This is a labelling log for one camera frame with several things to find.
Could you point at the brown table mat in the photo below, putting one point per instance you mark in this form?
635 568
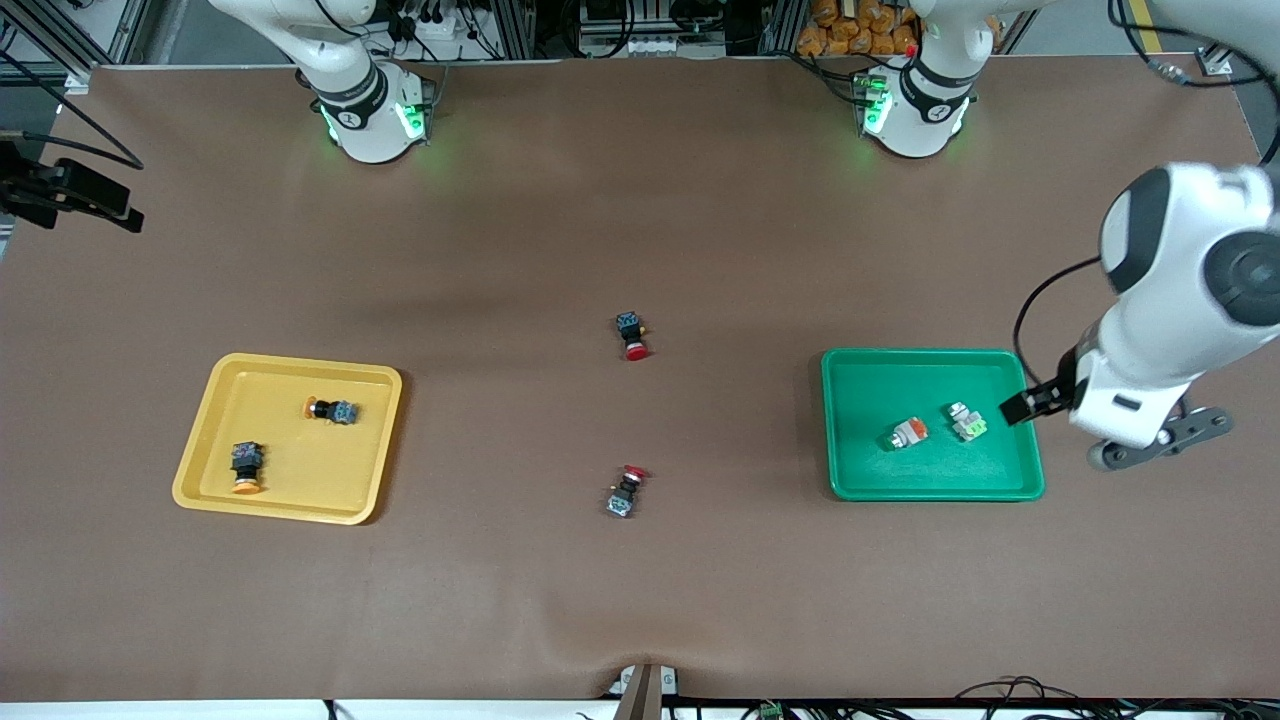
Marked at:
640 600

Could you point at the yellow plastic tray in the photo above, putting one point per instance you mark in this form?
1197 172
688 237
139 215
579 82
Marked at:
300 470

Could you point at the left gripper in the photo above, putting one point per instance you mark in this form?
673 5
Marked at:
1050 397

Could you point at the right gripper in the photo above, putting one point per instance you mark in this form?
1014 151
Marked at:
62 187

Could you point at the orange packaged goods pile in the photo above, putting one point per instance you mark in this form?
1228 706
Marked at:
850 30

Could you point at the white button with green block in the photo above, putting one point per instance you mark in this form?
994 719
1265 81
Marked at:
968 425

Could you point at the green plastic tray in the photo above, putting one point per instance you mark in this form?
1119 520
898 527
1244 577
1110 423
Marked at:
900 380

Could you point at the red mushroom push button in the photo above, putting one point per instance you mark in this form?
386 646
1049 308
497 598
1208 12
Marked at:
632 335
624 493

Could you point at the white power strip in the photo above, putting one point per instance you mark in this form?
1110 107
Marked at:
630 46
440 35

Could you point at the aluminium frame profile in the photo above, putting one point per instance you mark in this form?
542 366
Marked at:
1225 55
90 40

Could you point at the yellow button bright blue block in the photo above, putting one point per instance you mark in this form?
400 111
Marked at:
335 411

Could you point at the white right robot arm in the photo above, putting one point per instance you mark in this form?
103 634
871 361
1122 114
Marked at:
370 130

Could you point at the white button with orange block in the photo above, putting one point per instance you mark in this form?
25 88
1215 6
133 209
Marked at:
910 433

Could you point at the brown camera mount post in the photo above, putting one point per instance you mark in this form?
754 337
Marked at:
645 695

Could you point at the yellow button dark block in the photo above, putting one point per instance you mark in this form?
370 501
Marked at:
247 465

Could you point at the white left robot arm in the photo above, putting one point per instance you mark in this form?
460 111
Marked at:
1180 290

